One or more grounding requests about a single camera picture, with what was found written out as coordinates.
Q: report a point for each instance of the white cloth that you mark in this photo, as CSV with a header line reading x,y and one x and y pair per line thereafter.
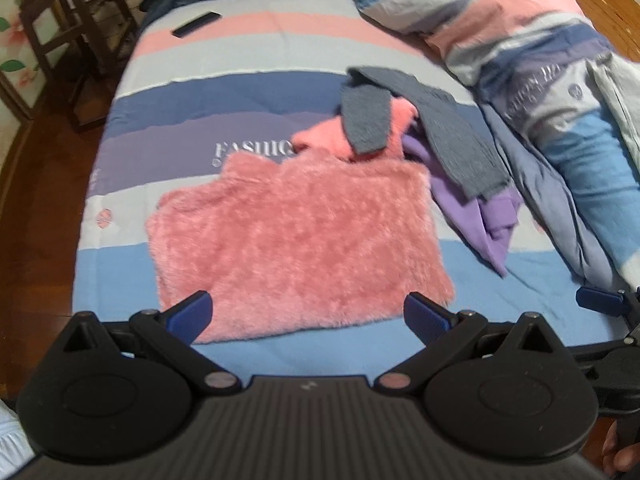
x,y
12,440

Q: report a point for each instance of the purple sweatshirt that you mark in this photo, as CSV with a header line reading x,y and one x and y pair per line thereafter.
x,y
480,220

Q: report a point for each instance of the black remote control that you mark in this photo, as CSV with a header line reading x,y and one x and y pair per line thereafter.
x,y
196,24

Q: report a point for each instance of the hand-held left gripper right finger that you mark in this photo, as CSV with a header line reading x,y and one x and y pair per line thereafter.
x,y
425,316

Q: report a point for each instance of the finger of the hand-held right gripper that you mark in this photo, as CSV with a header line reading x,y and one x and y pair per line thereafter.
x,y
600,299
610,346

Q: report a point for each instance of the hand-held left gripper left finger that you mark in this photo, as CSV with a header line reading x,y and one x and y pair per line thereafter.
x,y
192,311

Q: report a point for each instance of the striped printed duvet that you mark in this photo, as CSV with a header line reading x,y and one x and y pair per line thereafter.
x,y
525,5

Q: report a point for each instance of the floral folding screen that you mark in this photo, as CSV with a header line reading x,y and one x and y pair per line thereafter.
x,y
12,30

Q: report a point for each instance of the dark wooden chair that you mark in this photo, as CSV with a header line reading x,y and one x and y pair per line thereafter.
x,y
55,25

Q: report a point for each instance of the person's right hand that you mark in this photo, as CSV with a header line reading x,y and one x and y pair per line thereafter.
x,y
625,457

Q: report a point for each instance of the grey knit sweater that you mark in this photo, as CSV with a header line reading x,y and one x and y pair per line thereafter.
x,y
450,125

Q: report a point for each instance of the coral pink fleece garment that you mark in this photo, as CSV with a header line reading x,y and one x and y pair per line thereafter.
x,y
325,140

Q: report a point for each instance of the pink fluffy sweater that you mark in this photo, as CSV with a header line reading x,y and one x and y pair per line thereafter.
x,y
300,240

